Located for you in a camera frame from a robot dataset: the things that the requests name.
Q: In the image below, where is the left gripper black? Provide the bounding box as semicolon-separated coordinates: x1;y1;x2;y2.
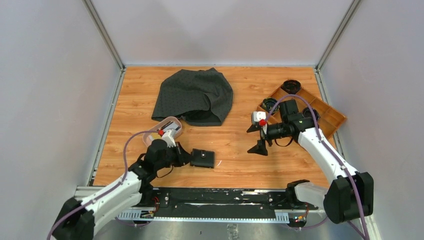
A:
155;141;195;171

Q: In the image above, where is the black leather card holder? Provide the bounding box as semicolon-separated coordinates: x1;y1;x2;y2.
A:
190;148;215;169

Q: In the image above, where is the yellow credit card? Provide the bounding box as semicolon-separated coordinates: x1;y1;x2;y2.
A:
147;133;162;142

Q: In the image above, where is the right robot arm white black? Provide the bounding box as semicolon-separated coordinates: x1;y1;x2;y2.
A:
247;99;374;224

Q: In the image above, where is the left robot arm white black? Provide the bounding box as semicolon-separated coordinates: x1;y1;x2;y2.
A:
47;139;193;240

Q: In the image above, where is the white black credit card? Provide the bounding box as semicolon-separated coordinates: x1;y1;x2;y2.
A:
160;121;181;132

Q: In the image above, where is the pink oval tray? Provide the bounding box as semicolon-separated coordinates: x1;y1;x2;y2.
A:
142;116;183;147

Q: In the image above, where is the black round part left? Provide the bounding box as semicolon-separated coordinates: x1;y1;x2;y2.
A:
260;97;280;115

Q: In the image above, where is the black round part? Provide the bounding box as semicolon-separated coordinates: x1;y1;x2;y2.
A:
260;97;280;115
302;107;321;121
281;79;302;95

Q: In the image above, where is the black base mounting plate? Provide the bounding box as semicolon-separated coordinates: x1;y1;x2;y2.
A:
120;187;319;220

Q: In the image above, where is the black round part right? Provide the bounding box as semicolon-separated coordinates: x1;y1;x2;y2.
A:
302;107;321;121

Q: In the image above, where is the black round part top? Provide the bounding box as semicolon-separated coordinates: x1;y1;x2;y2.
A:
281;79;302;95

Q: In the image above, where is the dark grey dotted cloth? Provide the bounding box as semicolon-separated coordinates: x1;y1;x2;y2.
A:
151;68;234;127

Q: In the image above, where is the orange compartment tray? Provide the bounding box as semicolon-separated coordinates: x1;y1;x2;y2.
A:
255;85;347;140

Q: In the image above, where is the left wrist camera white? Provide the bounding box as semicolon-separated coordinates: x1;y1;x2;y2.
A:
161;128;177;148

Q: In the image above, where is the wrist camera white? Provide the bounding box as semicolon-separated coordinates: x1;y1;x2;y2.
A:
251;111;267;126
161;128;177;148

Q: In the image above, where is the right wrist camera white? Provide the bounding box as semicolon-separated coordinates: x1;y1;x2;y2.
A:
251;111;267;126

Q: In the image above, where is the aluminium frame rail front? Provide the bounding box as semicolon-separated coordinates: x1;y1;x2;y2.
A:
71;186;374;225

